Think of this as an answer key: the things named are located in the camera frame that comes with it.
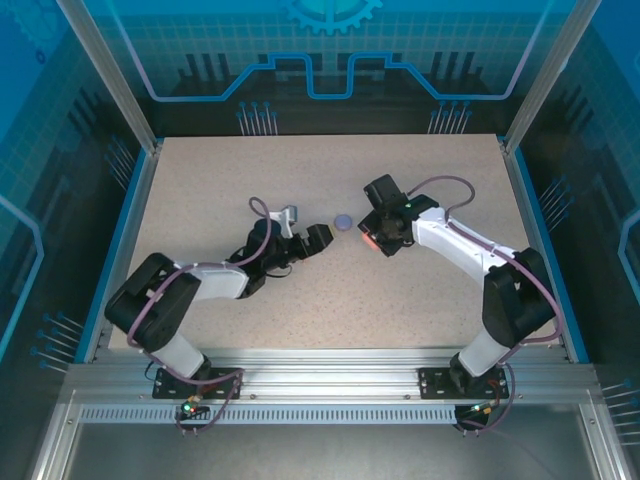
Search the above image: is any grey metal shelf panel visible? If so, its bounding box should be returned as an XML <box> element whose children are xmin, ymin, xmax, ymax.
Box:
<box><xmin>64</xmin><ymin>422</ymin><xmax>601</xmax><ymax>480</ymax></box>

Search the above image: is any aluminium base beam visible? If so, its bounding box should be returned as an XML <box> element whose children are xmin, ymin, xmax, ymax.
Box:
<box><xmin>64</xmin><ymin>349</ymin><xmax>599</xmax><ymax>401</ymax></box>

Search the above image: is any slotted grey cable duct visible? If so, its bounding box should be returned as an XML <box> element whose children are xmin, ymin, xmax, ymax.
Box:
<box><xmin>78</xmin><ymin>405</ymin><xmax>464</xmax><ymax>426</ymax></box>

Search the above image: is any aluminium frame post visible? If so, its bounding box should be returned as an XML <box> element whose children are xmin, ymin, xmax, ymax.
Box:
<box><xmin>502</xmin><ymin>0</ymin><xmax>604</xmax><ymax>154</ymax></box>
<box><xmin>55</xmin><ymin>0</ymin><xmax>164</xmax><ymax>154</ymax></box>

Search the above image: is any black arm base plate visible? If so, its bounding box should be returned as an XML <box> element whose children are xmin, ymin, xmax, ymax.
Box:
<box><xmin>152</xmin><ymin>366</ymin><xmax>245</xmax><ymax>401</ymax></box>
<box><xmin>417</xmin><ymin>367</ymin><xmax>510</xmax><ymax>401</ymax></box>

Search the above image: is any small LED circuit board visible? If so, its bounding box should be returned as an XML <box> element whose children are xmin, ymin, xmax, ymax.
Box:
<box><xmin>469</xmin><ymin>399</ymin><xmax>501</xmax><ymax>419</ymax></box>
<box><xmin>180</xmin><ymin>394</ymin><xmax>210</xmax><ymax>421</ymax></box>

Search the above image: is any blue table edge strip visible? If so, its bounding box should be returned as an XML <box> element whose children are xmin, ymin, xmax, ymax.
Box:
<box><xmin>513</xmin><ymin>149</ymin><xmax>592</xmax><ymax>364</ymax></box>

